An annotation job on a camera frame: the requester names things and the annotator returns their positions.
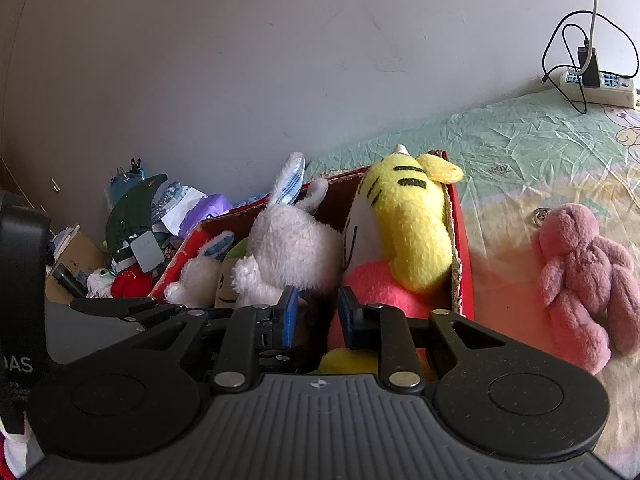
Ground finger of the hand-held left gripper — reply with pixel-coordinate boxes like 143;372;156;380
69;297;161;319
122;305;176;332

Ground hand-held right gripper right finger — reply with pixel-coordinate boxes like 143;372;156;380
337;285;507;396

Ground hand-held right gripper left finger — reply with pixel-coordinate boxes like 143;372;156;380
132;285;301;396

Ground green and white plush toy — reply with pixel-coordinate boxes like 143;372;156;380
215;239;251;309

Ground white rabbit plush toy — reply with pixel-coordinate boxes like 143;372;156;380
232;152;346;309

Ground yellow tiger plush toy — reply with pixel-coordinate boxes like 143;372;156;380
310;152;465;376

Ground red cardboard box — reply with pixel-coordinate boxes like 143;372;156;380
149;150;475;357

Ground white cloth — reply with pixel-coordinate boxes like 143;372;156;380
87;267;119;299

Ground red cloth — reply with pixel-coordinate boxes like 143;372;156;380
111;267;154;300

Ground black flashlight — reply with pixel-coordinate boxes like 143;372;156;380
52;262;89;299

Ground brown cardboard box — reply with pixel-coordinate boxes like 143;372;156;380
45;227;109;306

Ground small white plush toy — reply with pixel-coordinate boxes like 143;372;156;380
164;231;236;307

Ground white square device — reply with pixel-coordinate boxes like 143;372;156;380
129;230;164;274

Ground wooden cabinet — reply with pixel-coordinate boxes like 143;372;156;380
0;150;68;234

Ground dark green cap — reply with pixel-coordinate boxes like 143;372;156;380
105;174;169;257

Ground blue striped cloth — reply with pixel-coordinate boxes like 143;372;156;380
150;180;209;234

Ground purple packet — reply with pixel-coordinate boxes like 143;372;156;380
177;192;235;239

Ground black clips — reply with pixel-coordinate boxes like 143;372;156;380
110;157;149;186

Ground red and white clothing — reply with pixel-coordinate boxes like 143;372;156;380
0;422;32;480

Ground pink plush toy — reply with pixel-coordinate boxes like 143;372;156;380
531;203;636;376

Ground black charger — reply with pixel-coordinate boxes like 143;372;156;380
576;46;601;87

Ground white power strip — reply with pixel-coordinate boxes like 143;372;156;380
550;67;639;107

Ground white cable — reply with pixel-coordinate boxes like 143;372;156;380
579;0;601;106

